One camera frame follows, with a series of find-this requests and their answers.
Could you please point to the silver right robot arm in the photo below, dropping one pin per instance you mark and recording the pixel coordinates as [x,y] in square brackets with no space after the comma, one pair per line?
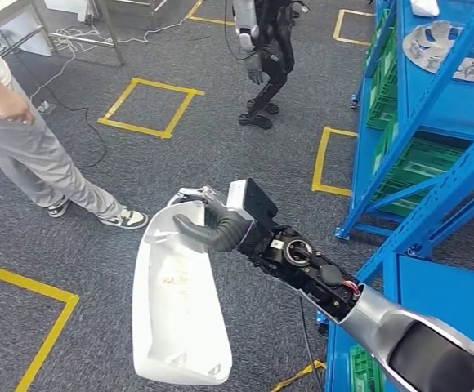
[384,324]

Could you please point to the blue tall shelf rack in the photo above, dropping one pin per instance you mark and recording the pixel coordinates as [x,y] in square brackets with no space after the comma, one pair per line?
[425,108]

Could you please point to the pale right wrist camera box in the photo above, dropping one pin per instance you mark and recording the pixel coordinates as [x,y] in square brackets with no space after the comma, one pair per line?
[257,205]

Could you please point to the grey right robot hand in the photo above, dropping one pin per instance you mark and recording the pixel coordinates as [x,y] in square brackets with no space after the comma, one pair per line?
[192,230]

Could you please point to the white plastic shell part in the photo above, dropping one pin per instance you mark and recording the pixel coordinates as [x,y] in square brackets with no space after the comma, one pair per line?
[425,6]
[172,324]

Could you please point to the blue low shelf platform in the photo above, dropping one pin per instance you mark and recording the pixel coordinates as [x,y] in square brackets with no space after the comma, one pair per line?
[445,303]

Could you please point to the white floor plug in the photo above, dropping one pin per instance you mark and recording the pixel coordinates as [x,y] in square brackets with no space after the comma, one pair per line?
[45,107]

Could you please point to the white floor box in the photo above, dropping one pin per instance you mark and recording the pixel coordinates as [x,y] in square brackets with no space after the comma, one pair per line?
[70,8]

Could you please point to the yellow floor tape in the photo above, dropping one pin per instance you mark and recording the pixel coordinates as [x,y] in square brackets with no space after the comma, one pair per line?
[212,21]
[131,128]
[320,162]
[28,282]
[337,27]

